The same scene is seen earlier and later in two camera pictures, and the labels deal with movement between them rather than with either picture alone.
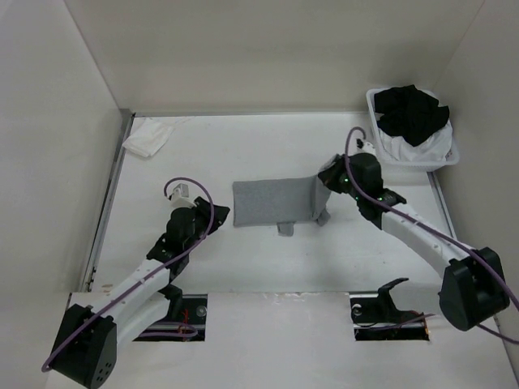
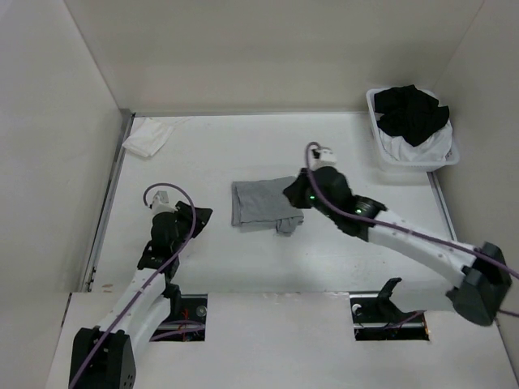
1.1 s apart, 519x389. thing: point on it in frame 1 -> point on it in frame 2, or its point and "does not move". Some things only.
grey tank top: x=280 y=202 does not move
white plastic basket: x=411 y=166 does not move
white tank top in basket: x=436 y=149 does not move
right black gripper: x=329 y=176 -> x=294 y=191
